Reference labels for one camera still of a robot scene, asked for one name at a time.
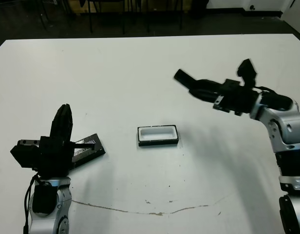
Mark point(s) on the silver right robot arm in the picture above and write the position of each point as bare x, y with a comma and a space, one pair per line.
286, 126

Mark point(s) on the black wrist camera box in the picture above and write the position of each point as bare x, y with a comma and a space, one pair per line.
247, 69
24, 156

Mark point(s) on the black box with white lining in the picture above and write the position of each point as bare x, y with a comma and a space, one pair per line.
157, 143

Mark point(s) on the black box lid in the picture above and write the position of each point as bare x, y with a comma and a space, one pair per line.
96, 152

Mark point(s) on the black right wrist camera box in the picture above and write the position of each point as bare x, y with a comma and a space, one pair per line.
247, 69

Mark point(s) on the black waste bin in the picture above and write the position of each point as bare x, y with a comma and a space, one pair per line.
198, 9

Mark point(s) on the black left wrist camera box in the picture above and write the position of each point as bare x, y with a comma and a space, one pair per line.
24, 156

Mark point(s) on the grey chair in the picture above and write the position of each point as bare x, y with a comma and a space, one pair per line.
43, 19

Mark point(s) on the small black wall fitting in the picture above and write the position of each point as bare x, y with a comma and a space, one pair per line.
251, 7

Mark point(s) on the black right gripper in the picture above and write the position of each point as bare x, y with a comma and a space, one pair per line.
237, 100

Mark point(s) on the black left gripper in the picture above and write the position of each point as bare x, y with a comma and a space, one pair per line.
55, 158

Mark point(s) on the black slim camera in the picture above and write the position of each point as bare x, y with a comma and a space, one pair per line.
182, 76

